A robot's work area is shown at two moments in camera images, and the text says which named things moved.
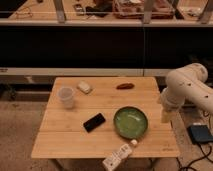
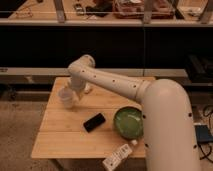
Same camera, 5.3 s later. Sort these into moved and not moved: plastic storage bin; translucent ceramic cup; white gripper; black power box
Moved: white gripper
Not moved: black power box; plastic storage bin; translucent ceramic cup
